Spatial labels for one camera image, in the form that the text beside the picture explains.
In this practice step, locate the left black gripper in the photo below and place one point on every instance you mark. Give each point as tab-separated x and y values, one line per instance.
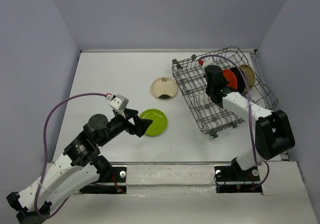
141	125

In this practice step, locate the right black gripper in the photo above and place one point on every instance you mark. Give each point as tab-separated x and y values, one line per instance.
226	82

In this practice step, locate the orange plate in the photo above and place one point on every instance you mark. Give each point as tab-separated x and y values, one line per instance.
231	78

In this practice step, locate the black plate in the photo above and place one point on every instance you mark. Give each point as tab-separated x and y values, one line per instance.
239	79

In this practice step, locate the grey wire dish rack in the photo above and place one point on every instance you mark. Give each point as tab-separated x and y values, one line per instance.
209	117

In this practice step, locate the cream floral plate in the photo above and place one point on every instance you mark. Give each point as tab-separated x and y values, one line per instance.
249	75

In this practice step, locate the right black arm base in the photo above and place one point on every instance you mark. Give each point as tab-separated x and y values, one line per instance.
232	179

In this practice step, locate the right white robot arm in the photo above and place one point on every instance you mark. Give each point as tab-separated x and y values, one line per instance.
270	132

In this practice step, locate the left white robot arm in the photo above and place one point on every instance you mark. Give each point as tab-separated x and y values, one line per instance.
80	164

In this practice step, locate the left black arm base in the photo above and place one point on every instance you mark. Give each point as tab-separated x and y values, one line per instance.
113	183

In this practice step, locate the green plate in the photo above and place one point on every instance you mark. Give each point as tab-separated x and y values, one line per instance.
159	121

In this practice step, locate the cream plate with dark spot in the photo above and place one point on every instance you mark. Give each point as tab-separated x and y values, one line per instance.
164	88

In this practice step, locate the white foam strip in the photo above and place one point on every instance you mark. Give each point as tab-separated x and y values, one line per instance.
170	175

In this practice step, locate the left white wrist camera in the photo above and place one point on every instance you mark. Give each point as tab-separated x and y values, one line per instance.
118	103

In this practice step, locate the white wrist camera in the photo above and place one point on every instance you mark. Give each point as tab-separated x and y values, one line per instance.
118	103
207	61

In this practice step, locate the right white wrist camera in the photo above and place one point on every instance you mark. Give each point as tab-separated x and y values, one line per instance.
207	61

